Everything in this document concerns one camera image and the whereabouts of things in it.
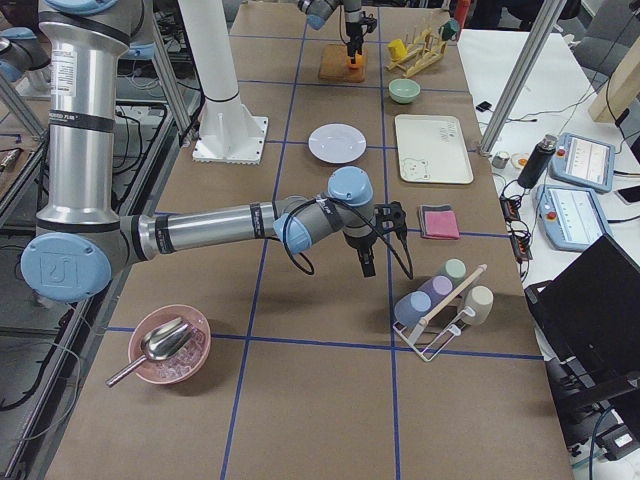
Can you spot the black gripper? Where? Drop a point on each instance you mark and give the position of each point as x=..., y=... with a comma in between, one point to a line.
x=352, y=24
x=360, y=243

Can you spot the orange fruit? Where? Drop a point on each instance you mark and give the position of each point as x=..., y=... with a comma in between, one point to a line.
x=356, y=62

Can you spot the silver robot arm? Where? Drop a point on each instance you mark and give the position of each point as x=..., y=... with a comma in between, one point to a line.
x=317, y=12
x=81, y=242

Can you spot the cream bear tray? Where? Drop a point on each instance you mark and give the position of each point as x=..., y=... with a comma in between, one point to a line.
x=431, y=149

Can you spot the wooden cutting board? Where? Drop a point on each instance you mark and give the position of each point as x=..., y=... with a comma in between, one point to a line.
x=333, y=65

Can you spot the yellow mug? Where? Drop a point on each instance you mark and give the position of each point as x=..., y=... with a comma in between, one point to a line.
x=397, y=50

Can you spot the mint green bowl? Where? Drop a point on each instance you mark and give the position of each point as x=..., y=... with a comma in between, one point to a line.
x=404, y=90

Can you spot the wooden mug rack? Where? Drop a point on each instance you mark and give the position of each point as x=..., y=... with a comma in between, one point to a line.
x=425, y=48

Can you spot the blue cup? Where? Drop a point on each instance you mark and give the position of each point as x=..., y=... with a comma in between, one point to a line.
x=411, y=308

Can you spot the grey cloth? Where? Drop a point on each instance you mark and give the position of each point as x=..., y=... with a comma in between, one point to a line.
x=424, y=208

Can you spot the purple cup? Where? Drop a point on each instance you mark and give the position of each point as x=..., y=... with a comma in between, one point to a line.
x=437, y=288

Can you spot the pink cloth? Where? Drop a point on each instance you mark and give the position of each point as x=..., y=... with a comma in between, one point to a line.
x=441, y=225

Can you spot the green cup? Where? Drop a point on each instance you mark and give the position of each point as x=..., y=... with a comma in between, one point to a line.
x=454, y=269

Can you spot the white round plate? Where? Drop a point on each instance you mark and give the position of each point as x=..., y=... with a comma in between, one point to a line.
x=337, y=143

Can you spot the dark green mug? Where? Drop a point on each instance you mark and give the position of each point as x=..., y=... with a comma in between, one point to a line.
x=449, y=30

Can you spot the wooden rack rod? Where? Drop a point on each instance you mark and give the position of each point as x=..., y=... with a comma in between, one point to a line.
x=457, y=291

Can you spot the beige cup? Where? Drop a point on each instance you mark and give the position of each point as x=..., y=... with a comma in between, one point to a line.
x=477, y=305

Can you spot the black bottle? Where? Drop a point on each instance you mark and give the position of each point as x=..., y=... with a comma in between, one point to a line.
x=537, y=162

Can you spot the teach pendant near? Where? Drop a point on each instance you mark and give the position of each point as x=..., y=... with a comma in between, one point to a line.
x=572, y=217

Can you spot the teach pendant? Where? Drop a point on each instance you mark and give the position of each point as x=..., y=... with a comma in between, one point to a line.
x=572, y=217
x=583, y=162

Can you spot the metal scoop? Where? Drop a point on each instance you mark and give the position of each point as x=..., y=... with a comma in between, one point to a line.
x=159, y=344

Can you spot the black laptop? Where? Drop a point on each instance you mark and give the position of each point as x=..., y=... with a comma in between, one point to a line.
x=590, y=311

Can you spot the pink bowl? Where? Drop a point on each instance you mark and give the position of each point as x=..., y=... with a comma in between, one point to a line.
x=184, y=352

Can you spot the teach pendant far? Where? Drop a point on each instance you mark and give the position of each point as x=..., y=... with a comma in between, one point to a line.
x=583, y=162

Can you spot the white wire cup rack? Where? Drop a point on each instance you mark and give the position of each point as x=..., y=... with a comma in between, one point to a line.
x=428, y=350

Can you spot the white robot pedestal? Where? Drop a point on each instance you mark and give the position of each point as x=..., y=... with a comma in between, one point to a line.
x=228, y=131

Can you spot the aluminium frame post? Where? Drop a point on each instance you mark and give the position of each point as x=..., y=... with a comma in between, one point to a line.
x=548, y=15

